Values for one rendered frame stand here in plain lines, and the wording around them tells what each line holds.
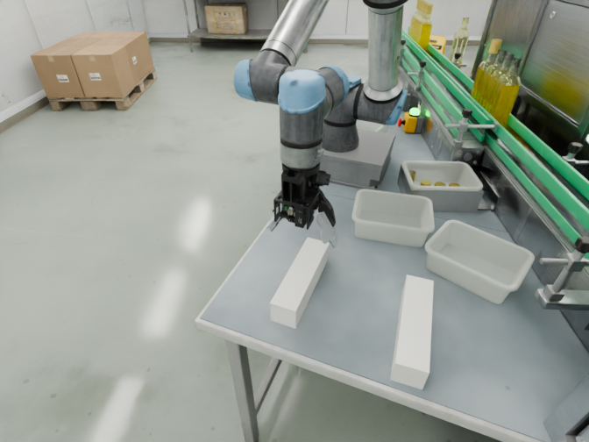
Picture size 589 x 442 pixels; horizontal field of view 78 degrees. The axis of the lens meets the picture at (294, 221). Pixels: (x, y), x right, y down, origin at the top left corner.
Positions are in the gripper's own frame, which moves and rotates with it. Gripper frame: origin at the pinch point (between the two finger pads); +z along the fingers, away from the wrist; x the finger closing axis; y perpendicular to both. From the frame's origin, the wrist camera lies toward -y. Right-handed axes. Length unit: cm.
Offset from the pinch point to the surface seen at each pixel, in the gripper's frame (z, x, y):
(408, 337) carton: 10.1, 26.2, 9.7
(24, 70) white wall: 54, -383, -202
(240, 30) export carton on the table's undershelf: 62, -303, -516
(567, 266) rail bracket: -4, 51, -6
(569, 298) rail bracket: 5, 55, -8
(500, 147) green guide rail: 0, 43, -65
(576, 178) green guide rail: -4, 58, -43
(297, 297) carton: 10.2, 2.0, 8.5
